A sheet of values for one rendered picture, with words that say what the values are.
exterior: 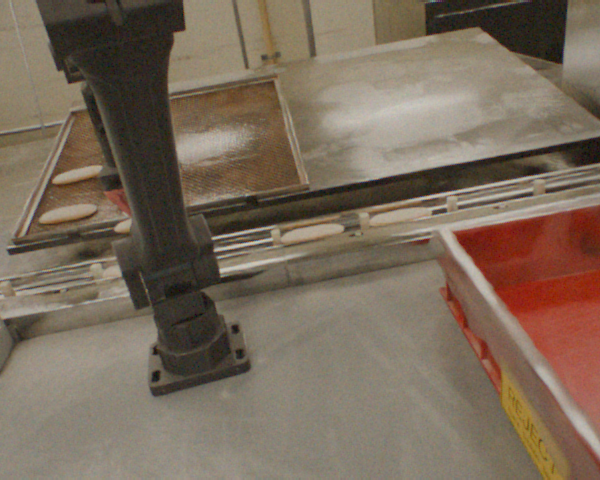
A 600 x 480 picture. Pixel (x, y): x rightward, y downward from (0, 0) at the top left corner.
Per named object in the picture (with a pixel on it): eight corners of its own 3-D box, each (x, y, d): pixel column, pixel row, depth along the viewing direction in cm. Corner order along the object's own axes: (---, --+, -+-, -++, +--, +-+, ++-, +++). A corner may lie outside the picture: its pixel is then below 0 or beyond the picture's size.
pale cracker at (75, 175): (52, 187, 103) (50, 182, 103) (54, 177, 106) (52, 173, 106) (105, 174, 105) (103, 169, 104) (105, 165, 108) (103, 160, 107)
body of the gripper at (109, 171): (101, 189, 72) (81, 137, 69) (115, 163, 81) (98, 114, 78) (149, 180, 72) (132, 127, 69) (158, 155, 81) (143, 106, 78)
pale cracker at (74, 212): (37, 227, 93) (34, 221, 93) (42, 214, 96) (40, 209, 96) (95, 216, 94) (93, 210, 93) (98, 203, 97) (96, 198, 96)
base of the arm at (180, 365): (151, 398, 63) (252, 371, 64) (130, 344, 59) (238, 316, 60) (152, 352, 70) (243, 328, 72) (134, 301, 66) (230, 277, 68)
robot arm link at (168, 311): (163, 340, 61) (209, 323, 63) (137, 263, 56) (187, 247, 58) (150, 300, 69) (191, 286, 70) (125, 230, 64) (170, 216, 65)
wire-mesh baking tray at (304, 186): (15, 246, 90) (10, 239, 89) (72, 116, 129) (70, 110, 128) (310, 190, 92) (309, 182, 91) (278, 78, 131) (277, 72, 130)
